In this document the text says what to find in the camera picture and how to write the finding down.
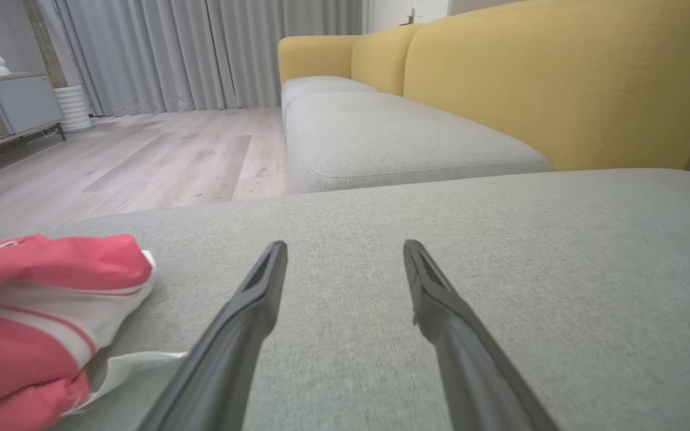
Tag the grey pleated curtain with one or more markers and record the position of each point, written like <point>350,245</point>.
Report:
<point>201,54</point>

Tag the white ribbed plant pot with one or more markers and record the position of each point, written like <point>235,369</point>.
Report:
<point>73,109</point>

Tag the small white wall fixture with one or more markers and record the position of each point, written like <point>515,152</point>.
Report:
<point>411,13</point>

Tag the large grey sofa seat cushion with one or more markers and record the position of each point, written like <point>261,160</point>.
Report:
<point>560,269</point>

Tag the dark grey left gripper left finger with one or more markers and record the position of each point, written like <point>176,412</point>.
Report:
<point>225,353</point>

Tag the red and white shirt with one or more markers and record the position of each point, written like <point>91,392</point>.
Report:
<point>33,335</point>

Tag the grey low cabinet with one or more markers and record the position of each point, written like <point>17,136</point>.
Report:
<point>21,102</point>

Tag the small white round ornament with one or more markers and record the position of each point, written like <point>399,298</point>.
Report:
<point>0,66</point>

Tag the small yellow sofa backrest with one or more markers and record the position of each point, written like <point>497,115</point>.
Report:
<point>381,60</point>

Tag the large yellow sofa backrest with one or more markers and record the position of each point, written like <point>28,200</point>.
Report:
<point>560,84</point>

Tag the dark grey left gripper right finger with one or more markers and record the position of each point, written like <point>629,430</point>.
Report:
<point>471,371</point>

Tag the yellow sofa armrest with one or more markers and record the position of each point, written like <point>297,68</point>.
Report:
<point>315,57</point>

